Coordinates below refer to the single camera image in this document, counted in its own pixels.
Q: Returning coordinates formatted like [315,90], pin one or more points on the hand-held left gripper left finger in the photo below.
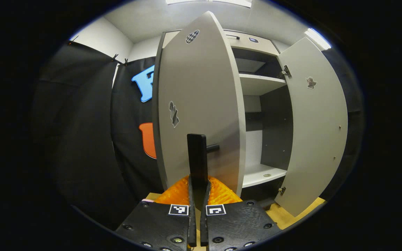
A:
[192,223]

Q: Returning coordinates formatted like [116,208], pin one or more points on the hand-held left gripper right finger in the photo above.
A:
[203,223]

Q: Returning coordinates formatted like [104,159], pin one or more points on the grey double-door shoe cabinet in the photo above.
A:
[274,139]

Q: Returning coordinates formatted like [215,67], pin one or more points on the grey door with checkered sticker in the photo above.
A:
[201,87]

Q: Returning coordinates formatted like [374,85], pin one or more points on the grey door with square stickers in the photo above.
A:
[312,139]

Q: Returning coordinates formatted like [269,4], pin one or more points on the white cabinet shelf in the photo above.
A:
[257,174]
[257,83]

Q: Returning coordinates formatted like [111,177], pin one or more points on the small ceiling light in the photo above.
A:
[317,38]

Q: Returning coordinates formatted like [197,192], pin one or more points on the long ceiling light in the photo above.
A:
[222,2]

